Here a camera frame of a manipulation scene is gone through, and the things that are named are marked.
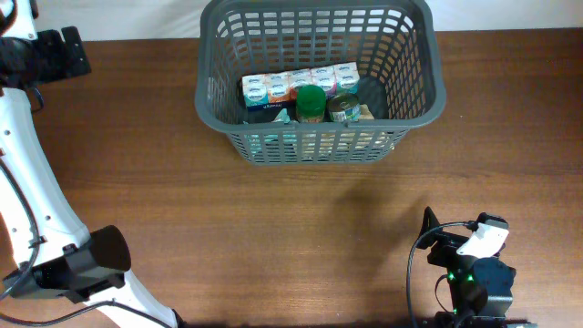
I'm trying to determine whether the tan paper snack packet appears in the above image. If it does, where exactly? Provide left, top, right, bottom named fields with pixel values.
left=301, top=128, right=395, bottom=162

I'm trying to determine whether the pull-tab tin can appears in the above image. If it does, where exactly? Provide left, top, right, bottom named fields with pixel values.
left=327, top=93, right=361, bottom=122

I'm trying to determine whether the green lid spice jar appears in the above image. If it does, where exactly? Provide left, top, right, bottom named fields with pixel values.
left=296, top=85, right=327, bottom=123

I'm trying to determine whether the teal tissue packet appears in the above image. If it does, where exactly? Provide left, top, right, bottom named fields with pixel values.
left=246, top=108, right=297, bottom=156

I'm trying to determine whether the multicolour tissue pack row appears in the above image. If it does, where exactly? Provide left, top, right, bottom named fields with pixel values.
left=240, top=62, right=361, bottom=112

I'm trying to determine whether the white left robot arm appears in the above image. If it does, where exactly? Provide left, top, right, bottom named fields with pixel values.
left=1, top=0, right=185, bottom=327

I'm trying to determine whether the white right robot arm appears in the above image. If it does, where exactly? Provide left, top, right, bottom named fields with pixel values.
left=406, top=207, right=517, bottom=327

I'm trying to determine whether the grey plastic lattice basket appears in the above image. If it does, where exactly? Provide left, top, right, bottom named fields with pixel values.
left=195, top=0, right=446, bottom=166

